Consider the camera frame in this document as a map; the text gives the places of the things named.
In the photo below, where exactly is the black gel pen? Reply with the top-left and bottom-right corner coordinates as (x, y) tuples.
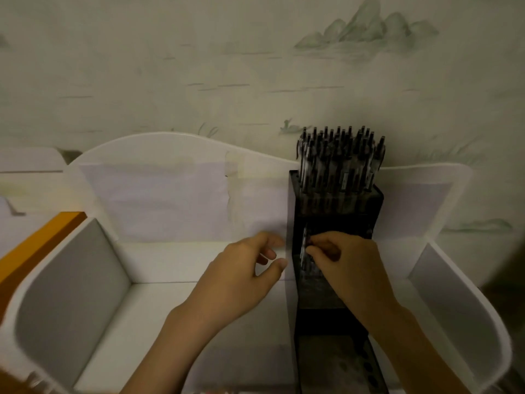
(300, 225), (312, 263)

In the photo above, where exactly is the person's right forearm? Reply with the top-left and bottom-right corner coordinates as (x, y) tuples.
(367, 301), (473, 394)

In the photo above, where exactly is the person's right hand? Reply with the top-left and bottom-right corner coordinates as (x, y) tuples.
(305, 230), (401, 325)

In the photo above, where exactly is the row of black pens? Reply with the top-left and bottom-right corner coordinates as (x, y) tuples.
(296, 125), (387, 193)

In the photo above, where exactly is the black tiered pen holder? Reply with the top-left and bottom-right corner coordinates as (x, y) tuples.
(287, 170), (390, 394)

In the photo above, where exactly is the white curved-back shelf unit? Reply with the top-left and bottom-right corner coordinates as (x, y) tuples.
(0, 131), (514, 394)

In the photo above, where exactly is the person's left hand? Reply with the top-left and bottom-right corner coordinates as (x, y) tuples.
(170, 231), (289, 337)

